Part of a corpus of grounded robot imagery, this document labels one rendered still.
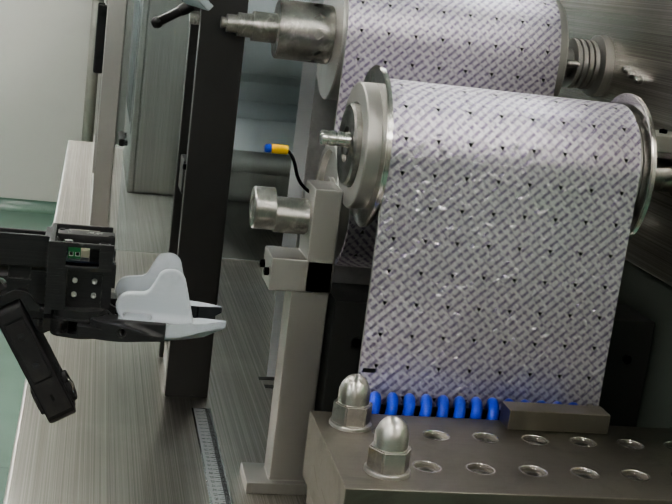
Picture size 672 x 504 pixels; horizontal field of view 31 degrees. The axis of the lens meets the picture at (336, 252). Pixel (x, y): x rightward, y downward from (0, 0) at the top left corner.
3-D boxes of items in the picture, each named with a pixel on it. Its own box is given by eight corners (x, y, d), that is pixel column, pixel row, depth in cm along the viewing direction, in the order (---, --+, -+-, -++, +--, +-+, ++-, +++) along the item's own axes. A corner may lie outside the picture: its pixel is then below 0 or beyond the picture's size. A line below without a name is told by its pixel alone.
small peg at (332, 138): (317, 140, 108) (320, 126, 107) (348, 143, 108) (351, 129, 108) (319, 147, 107) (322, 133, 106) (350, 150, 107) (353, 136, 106)
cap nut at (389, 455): (359, 460, 94) (366, 406, 93) (404, 462, 95) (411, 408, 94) (369, 480, 91) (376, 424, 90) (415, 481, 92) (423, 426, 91)
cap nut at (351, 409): (325, 415, 103) (331, 366, 102) (366, 417, 104) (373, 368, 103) (333, 431, 100) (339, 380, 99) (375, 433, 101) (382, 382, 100)
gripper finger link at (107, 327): (164, 328, 98) (55, 317, 98) (162, 346, 99) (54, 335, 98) (170, 313, 103) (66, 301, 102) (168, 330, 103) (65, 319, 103)
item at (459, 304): (353, 403, 109) (380, 204, 105) (594, 415, 114) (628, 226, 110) (354, 405, 109) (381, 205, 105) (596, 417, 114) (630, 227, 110)
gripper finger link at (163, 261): (227, 259, 106) (122, 255, 102) (220, 324, 107) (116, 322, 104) (218, 250, 108) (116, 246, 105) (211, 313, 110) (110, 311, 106)
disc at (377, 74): (341, 213, 118) (359, 61, 116) (346, 213, 118) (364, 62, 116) (375, 240, 104) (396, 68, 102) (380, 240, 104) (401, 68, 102)
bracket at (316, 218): (234, 473, 122) (268, 175, 115) (297, 475, 123) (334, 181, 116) (240, 494, 117) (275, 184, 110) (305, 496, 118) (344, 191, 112)
